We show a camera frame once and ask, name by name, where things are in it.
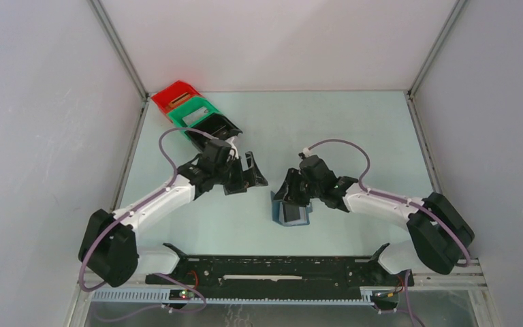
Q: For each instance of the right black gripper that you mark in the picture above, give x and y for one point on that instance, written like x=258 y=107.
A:
x=283 y=194

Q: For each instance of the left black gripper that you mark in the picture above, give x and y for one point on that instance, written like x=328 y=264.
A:
x=250 y=177

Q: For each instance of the blue card holder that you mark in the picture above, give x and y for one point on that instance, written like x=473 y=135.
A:
x=277 y=212

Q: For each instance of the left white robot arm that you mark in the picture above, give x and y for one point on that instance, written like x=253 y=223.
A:
x=110 y=246

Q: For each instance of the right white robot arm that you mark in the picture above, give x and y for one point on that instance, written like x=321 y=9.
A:
x=438 y=235

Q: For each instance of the white card in green bin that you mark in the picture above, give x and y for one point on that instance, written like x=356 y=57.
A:
x=193 y=117

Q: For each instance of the orange card in red bin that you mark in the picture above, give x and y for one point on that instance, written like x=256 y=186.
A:
x=180 y=100

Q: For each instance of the black plastic bin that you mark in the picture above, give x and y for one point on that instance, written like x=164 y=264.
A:
x=216 y=125

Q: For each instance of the green plastic bin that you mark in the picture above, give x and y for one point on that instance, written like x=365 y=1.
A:
x=176 y=116

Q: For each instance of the red plastic bin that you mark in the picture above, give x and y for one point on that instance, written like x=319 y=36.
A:
x=164 y=97

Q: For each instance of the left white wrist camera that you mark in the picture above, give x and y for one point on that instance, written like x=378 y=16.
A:
x=233 y=143

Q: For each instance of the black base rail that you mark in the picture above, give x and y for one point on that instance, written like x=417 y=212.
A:
x=287 y=280

